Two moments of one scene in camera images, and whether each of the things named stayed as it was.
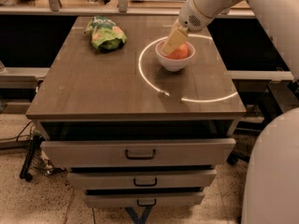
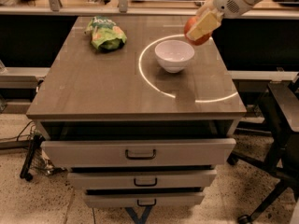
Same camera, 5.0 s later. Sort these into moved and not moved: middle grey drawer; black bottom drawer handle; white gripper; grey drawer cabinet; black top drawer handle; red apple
Moved: red apple; white gripper
Not moved: middle grey drawer; black top drawer handle; grey drawer cabinet; black bottom drawer handle
